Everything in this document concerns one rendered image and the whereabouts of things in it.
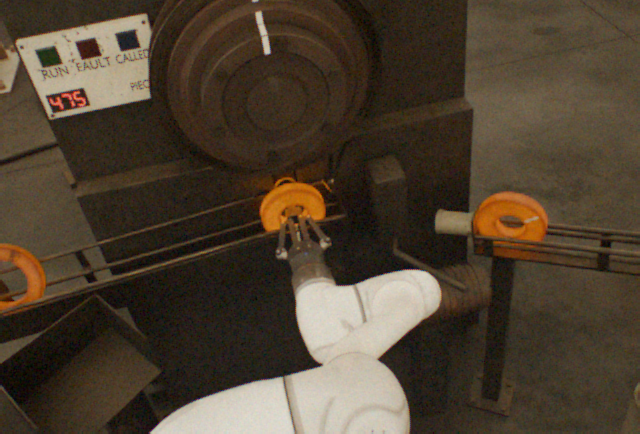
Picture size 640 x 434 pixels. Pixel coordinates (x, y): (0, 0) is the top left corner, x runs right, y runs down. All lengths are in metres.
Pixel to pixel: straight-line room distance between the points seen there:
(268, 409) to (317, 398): 0.06
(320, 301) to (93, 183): 0.62
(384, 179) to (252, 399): 0.86
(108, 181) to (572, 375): 1.45
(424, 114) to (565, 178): 1.31
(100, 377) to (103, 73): 0.66
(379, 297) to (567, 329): 1.10
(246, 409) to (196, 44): 0.71
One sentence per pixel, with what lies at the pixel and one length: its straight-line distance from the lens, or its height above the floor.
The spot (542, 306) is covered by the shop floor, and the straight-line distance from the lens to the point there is 2.35.
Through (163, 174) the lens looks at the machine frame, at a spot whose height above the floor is 0.87.
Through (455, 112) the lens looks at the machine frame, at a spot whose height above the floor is 0.87.
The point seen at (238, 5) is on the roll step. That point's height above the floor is 1.29.
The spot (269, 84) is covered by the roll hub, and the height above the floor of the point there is 1.16.
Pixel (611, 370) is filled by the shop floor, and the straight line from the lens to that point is 2.24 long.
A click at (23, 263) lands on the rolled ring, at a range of 1.69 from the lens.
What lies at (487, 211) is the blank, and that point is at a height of 0.74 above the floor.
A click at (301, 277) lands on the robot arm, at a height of 0.76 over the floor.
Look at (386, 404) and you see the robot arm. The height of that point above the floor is 1.14.
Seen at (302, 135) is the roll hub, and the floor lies 1.02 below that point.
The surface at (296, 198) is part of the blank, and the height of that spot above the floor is 0.79.
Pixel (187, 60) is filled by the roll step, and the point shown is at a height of 1.21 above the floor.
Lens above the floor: 1.78
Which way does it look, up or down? 40 degrees down
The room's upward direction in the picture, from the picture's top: 9 degrees counter-clockwise
